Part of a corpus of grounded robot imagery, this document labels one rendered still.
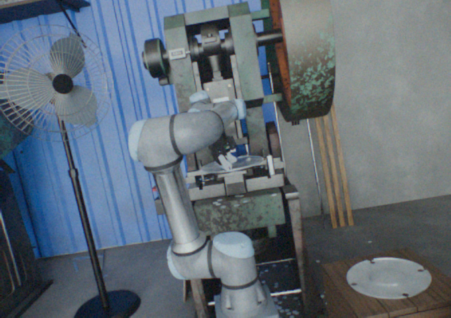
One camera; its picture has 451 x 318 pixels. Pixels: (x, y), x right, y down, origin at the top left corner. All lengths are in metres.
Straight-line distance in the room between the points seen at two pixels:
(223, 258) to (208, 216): 0.58
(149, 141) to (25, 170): 2.51
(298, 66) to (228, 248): 0.75
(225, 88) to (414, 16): 1.93
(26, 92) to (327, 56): 1.40
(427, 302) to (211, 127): 0.90
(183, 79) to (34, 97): 0.73
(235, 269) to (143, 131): 0.49
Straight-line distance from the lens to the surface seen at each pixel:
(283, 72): 2.16
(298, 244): 1.76
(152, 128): 1.05
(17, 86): 2.11
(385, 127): 3.28
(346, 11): 3.21
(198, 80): 1.79
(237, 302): 1.25
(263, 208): 1.75
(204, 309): 1.89
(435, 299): 1.50
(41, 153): 3.44
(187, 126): 1.02
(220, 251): 1.19
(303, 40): 1.53
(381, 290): 1.53
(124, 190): 3.26
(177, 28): 1.81
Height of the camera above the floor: 1.13
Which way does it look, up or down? 9 degrees down
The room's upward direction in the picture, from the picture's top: 10 degrees counter-clockwise
